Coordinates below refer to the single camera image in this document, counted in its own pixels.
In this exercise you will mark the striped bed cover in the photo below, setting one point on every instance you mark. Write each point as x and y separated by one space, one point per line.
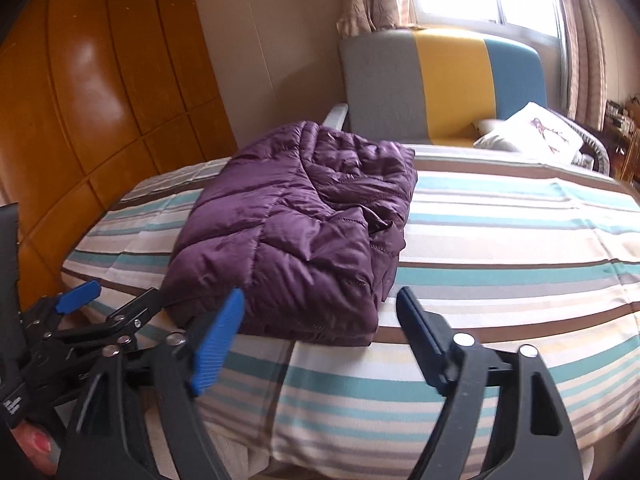
500 260

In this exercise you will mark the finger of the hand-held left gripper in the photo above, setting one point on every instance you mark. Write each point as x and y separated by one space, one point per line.
137 310
77 297

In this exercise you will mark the cluttered wooden shelf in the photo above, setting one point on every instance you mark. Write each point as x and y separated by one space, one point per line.
622 130

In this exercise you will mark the purple quilted down jacket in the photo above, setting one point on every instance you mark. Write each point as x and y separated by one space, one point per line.
290 240

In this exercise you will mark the person's left hand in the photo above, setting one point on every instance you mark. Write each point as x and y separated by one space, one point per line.
35 447

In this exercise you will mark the white printed pillow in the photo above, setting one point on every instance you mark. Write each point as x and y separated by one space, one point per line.
535 130

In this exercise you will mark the grey yellow blue sofa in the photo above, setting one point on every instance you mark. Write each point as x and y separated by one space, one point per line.
450 85

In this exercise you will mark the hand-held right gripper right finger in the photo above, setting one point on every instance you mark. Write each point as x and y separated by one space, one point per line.
425 340

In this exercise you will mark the wooden wardrobe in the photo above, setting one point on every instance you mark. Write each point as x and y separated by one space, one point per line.
90 95

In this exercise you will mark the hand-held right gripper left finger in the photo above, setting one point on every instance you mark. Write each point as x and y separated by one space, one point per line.
217 340

